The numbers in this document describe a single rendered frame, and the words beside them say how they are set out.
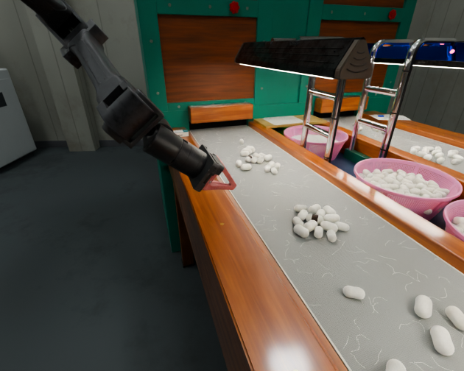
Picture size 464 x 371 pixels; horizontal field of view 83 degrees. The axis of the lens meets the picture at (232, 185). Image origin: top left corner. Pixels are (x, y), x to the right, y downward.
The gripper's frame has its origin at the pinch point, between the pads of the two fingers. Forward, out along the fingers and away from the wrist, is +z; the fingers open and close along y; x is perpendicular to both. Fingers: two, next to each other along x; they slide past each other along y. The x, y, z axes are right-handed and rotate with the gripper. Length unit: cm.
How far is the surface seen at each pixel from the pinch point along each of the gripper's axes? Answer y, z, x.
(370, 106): 76, 89, -65
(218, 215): -0.6, 1.6, 7.3
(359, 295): -27.1, 13.8, -1.9
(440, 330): -35.5, 17.6, -6.2
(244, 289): -21.4, 0.1, 7.9
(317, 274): -20.3, 12.7, 0.9
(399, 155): 15, 56, -36
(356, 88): 77, 74, -66
